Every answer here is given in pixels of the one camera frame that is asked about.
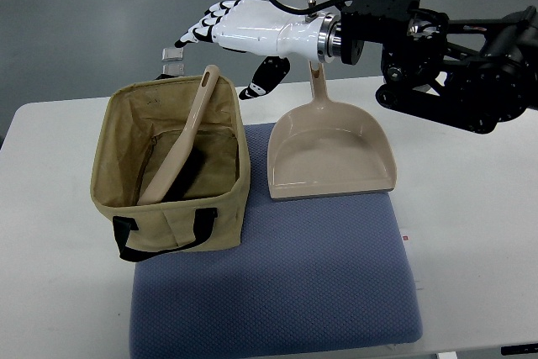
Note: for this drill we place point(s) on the blue cushion mat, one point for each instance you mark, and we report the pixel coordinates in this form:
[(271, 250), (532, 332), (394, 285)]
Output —
[(309, 275)]

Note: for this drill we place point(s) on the black table control panel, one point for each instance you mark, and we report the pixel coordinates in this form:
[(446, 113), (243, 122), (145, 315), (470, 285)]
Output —
[(519, 349)]

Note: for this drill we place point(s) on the upper metal floor plate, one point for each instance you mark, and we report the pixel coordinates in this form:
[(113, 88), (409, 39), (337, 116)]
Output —
[(172, 54)]

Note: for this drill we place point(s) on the pink hand broom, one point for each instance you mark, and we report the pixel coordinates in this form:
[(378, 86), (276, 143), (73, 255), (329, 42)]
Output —
[(177, 156)]

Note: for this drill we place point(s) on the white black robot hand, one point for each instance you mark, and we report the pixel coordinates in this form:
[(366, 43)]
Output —
[(260, 28)]

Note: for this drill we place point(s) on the pink dustpan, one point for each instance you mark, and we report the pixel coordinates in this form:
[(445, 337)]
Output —
[(325, 148)]

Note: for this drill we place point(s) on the yellow fabric bag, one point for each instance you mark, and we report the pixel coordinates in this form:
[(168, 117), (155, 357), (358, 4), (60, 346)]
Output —
[(205, 206)]

